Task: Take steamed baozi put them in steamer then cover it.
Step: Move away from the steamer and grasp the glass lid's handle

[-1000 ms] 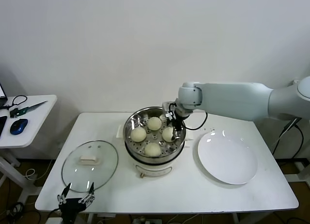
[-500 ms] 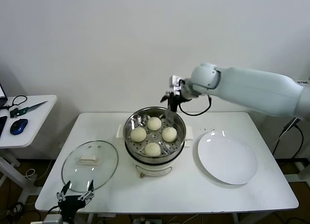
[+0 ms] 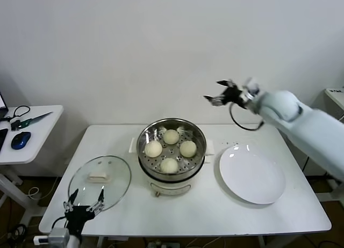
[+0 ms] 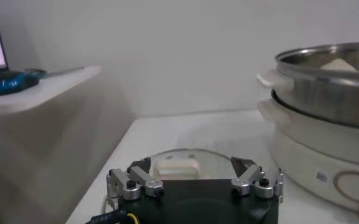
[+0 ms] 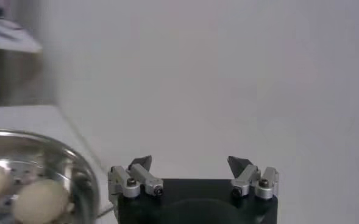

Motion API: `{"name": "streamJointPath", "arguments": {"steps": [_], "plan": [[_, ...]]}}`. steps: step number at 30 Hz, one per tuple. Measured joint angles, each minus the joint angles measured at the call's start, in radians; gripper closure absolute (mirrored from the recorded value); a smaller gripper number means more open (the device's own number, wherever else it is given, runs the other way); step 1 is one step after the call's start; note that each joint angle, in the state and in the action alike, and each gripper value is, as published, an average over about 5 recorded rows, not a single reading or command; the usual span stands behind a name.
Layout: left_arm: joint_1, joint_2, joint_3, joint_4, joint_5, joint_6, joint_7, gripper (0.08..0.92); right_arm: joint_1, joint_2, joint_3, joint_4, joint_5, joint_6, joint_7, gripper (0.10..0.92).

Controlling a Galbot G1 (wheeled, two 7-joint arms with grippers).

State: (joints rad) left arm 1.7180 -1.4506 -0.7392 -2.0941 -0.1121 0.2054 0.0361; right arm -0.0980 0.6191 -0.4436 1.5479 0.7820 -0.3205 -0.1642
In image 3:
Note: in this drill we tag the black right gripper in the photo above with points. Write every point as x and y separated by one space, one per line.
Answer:
235 95

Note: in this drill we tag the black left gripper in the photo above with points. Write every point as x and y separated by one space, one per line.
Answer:
78 215

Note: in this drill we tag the white steamed baozi bun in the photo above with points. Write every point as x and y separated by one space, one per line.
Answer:
153 149
169 166
171 137
188 149

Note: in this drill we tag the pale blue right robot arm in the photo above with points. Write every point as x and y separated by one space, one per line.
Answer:
303 130

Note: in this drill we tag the stainless steel steamer basket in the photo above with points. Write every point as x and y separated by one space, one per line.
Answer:
150 130

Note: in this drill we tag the white side table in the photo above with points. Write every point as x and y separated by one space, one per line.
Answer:
40 140

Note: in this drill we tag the white round plate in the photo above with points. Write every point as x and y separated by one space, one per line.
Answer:
252 175

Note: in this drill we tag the blue computer mouse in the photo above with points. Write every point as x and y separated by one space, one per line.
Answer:
21 140

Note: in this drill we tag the white electric cooker base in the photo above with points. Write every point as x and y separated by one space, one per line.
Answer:
172 187

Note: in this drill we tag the black keyboard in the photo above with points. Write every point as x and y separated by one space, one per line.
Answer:
2 139

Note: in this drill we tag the black laptop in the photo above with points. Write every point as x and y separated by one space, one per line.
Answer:
2 101

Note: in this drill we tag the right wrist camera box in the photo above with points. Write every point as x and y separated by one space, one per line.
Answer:
252 85

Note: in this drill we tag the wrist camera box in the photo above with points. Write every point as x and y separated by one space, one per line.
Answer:
41 240
252 85

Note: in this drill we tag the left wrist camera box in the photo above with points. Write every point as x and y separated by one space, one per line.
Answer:
41 240

